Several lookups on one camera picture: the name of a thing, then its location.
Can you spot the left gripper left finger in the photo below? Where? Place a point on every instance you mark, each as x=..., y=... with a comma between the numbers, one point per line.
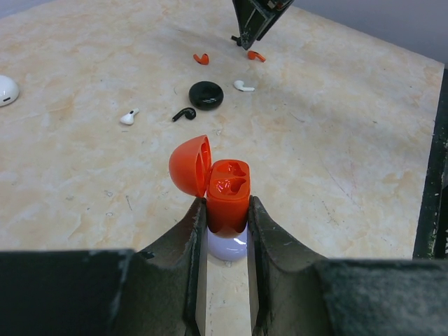
x=159, y=290

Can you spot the orange earbud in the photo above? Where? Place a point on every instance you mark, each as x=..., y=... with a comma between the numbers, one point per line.
x=203, y=59
x=253, y=55

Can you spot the white earbud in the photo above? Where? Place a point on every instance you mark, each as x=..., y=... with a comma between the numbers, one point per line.
x=240, y=85
x=128, y=119

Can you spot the black earbud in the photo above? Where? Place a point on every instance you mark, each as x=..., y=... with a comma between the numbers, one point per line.
x=188, y=112

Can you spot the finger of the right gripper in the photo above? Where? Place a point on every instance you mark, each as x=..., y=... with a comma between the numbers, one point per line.
x=256, y=17

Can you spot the black charging case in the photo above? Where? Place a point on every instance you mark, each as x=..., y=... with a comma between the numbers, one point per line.
x=206, y=95

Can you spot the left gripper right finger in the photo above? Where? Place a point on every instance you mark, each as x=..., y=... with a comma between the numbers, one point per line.
x=294, y=290

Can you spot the orange charging case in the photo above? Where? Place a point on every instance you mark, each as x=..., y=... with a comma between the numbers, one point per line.
x=225, y=184

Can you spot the white charging case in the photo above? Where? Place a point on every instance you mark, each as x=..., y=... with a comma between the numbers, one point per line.
x=9, y=90

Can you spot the purple charging case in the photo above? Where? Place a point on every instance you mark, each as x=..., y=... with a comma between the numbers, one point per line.
x=229, y=249

